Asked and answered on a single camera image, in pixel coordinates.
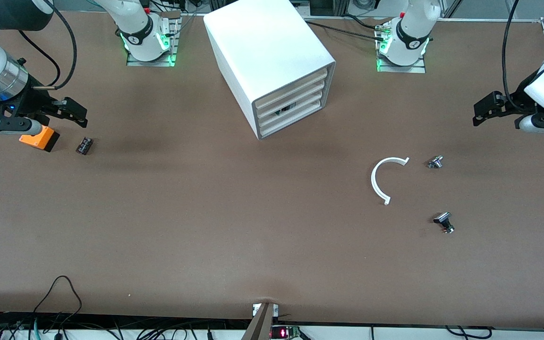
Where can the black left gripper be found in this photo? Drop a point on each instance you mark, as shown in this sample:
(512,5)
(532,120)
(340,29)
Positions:
(517,97)

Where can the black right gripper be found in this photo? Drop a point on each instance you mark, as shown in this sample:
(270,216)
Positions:
(31,100)

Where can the white drawer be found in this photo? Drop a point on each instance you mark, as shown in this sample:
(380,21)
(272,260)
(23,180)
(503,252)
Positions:
(291,90)

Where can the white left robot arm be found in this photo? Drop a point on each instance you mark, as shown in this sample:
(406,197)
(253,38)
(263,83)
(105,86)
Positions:
(413,23)

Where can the small silver metal button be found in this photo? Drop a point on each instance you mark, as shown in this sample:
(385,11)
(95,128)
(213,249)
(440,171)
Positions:
(435,163)

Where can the white drawer cabinet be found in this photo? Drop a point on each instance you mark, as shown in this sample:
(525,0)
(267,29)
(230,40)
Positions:
(262,47)

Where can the small black component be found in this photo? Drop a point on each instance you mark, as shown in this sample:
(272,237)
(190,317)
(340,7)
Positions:
(84,145)

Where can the orange box with hole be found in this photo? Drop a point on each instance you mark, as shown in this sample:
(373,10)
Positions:
(36,140)

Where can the white curved plastic arc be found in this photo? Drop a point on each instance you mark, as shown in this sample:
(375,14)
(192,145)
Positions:
(373,180)

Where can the green board with red display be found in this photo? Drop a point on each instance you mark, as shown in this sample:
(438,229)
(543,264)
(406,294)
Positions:
(282,333)

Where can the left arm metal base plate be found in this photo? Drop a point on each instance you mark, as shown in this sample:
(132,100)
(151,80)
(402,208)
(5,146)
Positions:
(413,69)

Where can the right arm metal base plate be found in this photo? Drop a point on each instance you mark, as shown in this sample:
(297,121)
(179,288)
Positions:
(151,63)

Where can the black square push switch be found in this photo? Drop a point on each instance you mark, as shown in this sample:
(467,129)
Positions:
(442,218)

